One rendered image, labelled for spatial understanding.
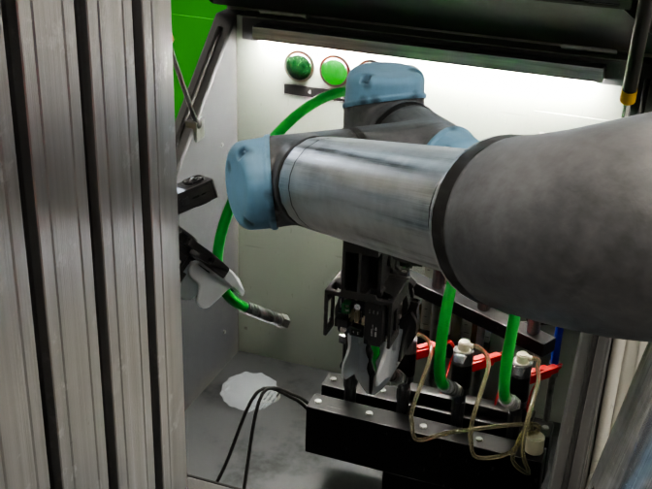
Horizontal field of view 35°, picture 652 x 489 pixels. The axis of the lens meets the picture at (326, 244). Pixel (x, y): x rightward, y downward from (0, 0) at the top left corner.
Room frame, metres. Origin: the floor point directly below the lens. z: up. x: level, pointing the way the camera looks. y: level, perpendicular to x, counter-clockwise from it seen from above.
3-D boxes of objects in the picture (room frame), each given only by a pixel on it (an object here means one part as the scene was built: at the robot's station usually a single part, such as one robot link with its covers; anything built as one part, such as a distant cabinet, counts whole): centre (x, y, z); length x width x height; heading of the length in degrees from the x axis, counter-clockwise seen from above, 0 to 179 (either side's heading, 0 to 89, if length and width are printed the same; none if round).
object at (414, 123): (0.84, -0.08, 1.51); 0.11 x 0.11 x 0.08; 24
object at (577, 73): (1.53, -0.13, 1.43); 0.54 x 0.03 x 0.02; 70
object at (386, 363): (0.93, -0.06, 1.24); 0.06 x 0.03 x 0.09; 160
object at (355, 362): (0.95, -0.03, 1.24); 0.06 x 0.03 x 0.09; 160
